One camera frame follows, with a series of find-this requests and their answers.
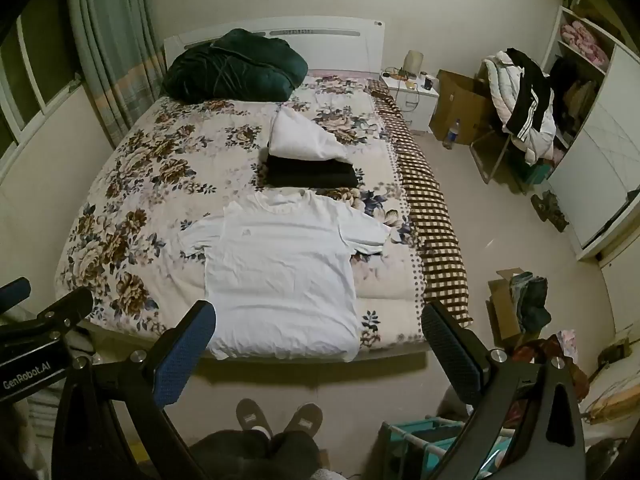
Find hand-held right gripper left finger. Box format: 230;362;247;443
51;300;217;480

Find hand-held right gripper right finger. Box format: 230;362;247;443
421;301;587;480

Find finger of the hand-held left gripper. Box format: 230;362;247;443
0;277;32;307
31;287;95;333

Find white t-shirt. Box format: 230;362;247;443
178;190;392;362

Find clothes in cardboard box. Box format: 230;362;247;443
509;272;552;333

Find pile of mixed clothes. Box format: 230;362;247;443
510;329;592;428

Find small cardboard box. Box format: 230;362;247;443
487;267;538;351

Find teal laundry rack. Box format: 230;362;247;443
374;417;473;480

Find grey slipper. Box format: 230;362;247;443
235;398;274;437
284;402;324;436

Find person's dark trousers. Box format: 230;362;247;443
184;429;322;480

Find floral blanket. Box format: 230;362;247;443
54;74;432;356

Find brown checked blanket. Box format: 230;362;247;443
369;80;474;328

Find dark floor slippers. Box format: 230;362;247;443
530;190;571;233

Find white-framed window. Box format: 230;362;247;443
0;10;83;146

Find folding chair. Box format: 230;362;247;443
469;129;512;186

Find folded black garment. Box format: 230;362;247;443
264;154;360;189

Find white wardrobe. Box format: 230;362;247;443
544;0;640;262

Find folded white garment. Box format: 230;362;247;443
268;107;354;165

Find large cardboard box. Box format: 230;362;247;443
429;69;493;146

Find white nightstand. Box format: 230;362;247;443
380;70;441;135

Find green curtain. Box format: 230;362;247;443
66;0;168;147

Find black striped jacket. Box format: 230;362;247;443
501;48;553;142

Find dark green duvet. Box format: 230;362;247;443
160;28;309;102

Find beige table lamp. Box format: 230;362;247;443
404;50;426;78

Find white bed headboard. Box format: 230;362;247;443
164;16;389;72

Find pink folded blanket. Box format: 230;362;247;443
560;20;610;67

